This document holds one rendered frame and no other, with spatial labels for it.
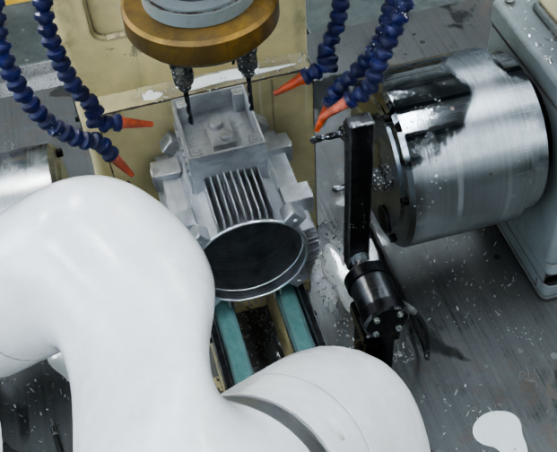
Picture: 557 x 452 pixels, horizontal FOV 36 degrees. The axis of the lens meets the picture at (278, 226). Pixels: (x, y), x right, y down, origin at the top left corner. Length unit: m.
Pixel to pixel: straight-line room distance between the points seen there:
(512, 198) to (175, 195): 0.45
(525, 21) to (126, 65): 0.56
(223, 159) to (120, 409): 0.73
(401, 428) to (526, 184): 0.73
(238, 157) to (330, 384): 0.68
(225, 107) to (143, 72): 0.16
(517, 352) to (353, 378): 0.87
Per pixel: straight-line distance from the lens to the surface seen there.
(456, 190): 1.14
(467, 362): 1.31
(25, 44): 3.36
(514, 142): 1.15
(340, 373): 0.47
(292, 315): 1.20
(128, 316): 0.43
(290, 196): 1.13
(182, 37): 0.96
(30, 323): 0.49
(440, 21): 1.89
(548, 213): 1.29
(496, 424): 1.26
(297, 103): 1.24
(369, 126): 0.97
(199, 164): 1.10
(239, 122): 1.18
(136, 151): 1.23
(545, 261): 1.34
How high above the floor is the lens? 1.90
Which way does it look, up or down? 49 degrees down
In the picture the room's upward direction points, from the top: 5 degrees counter-clockwise
